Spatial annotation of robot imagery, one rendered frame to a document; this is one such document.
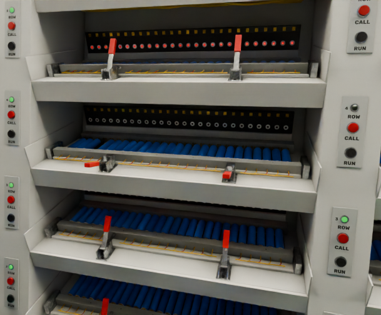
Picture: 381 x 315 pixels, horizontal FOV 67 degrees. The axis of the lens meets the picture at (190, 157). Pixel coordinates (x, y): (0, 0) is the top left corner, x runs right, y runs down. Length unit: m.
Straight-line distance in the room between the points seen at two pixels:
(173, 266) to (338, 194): 0.35
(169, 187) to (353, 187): 0.34
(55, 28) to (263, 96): 0.53
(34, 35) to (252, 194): 0.58
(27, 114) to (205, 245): 0.49
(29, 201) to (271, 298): 0.56
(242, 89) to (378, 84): 0.23
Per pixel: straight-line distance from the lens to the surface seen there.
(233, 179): 0.56
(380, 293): 0.68
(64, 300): 0.87
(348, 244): 0.60
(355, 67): 0.58
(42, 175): 0.73
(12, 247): 0.82
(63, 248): 0.76
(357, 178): 0.58
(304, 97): 0.57
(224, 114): 0.70
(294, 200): 0.57
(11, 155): 0.77
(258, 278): 0.63
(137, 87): 0.61
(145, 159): 0.64
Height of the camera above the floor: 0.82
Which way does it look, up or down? 4 degrees down
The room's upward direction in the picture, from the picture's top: 3 degrees clockwise
